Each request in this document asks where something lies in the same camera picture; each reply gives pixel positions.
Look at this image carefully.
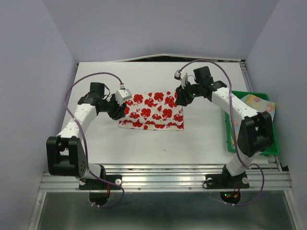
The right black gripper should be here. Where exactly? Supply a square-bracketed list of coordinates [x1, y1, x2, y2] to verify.
[174, 80, 202, 106]

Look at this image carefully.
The red poppy print skirt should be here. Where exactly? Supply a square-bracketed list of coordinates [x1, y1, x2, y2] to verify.
[118, 91, 184, 131]

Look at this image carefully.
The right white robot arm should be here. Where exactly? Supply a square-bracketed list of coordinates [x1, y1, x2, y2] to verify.
[174, 67, 275, 187]

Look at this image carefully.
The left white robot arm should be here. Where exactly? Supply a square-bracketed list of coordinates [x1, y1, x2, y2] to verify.
[46, 82, 132, 178]

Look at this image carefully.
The pastel floral skirt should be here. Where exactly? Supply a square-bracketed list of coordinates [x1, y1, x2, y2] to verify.
[228, 91, 276, 149]

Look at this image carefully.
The green plastic tray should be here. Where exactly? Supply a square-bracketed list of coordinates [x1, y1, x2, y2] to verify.
[223, 90, 281, 156]

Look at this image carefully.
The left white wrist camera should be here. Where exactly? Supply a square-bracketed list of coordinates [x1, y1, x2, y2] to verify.
[115, 89, 132, 105]

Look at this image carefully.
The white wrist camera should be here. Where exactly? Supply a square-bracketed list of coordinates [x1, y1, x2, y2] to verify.
[174, 69, 188, 89]
[115, 89, 132, 105]

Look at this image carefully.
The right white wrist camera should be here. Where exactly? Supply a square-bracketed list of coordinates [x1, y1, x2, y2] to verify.
[174, 69, 188, 89]

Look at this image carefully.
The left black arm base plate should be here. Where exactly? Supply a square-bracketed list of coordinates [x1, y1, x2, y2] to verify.
[79, 174, 122, 190]

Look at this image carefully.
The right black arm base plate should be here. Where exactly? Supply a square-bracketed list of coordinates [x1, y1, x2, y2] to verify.
[202, 173, 249, 190]

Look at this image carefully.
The aluminium rail frame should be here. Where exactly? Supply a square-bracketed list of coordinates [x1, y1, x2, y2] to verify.
[39, 162, 293, 193]

